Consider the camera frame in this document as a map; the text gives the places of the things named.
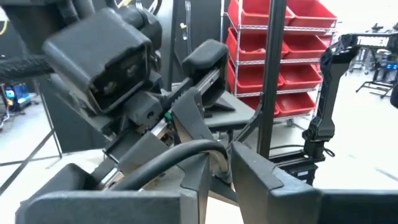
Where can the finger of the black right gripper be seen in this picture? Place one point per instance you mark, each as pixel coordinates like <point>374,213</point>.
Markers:
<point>191,118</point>
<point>146,149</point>

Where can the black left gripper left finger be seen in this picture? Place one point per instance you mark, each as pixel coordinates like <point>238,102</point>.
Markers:
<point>124,208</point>

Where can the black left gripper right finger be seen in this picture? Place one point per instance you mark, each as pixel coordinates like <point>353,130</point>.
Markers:
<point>280,205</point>

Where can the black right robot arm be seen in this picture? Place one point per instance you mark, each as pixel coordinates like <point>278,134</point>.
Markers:
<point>31,28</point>

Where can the grey side desk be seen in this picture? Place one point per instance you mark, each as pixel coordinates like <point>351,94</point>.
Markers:
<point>233,115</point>

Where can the red plastic bin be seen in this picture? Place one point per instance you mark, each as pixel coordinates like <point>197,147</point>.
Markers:
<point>300,77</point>
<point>252,102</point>
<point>245,46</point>
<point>295,104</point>
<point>245,15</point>
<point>245,81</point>
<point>311,14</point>
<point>304,46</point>

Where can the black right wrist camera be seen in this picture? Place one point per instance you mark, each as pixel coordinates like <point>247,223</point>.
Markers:
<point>93,53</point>

